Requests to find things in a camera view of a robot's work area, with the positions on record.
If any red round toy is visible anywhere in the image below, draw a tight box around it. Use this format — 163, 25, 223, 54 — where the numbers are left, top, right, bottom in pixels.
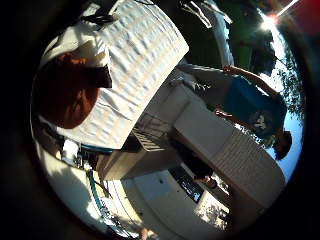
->
34, 53, 101, 130

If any white tablecloth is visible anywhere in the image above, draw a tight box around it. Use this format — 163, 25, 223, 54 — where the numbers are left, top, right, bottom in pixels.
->
55, 0, 190, 150

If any slatted wooden bench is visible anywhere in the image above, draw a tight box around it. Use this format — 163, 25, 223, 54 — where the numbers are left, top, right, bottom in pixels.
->
131, 114, 175, 153

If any person in black clothes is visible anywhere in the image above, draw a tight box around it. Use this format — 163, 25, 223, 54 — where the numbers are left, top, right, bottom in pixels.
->
171, 139, 220, 190

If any person in blue shirt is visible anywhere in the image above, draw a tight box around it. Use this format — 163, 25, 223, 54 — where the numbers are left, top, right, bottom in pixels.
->
176, 63, 294, 162

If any teal cable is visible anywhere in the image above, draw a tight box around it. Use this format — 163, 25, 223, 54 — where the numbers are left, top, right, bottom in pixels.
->
79, 143, 115, 216

